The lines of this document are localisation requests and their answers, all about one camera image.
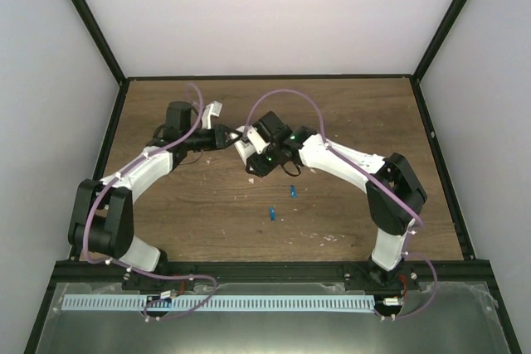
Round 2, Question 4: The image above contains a grey metal front plate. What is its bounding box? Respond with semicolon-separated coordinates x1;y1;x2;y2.
36;282;509;353

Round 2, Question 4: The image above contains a black metal enclosure frame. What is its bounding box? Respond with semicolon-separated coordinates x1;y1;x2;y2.
22;0;524;354

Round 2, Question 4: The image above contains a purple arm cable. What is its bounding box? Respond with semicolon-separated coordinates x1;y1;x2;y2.
81;81;219;322
244;89;440;322

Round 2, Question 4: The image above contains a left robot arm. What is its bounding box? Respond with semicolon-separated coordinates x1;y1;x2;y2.
68;101;242;291

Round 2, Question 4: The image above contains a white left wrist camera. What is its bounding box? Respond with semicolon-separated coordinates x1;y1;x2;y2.
202;101;222;129

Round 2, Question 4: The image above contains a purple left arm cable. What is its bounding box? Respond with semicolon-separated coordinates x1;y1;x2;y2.
81;81;219;322

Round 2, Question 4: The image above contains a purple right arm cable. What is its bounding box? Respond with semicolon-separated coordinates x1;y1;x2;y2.
244;89;440;322

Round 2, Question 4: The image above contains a light blue slotted cable duct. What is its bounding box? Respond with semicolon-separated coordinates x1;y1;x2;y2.
61;294;375;313

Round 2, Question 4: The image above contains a blue battery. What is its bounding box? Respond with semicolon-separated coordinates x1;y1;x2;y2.
290;185;297;199
269;206;276;221

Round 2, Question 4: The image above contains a white remote control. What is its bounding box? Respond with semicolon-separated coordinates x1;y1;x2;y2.
231;126;256;165

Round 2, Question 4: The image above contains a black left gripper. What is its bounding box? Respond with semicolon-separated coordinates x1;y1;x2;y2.
183;125;241;152

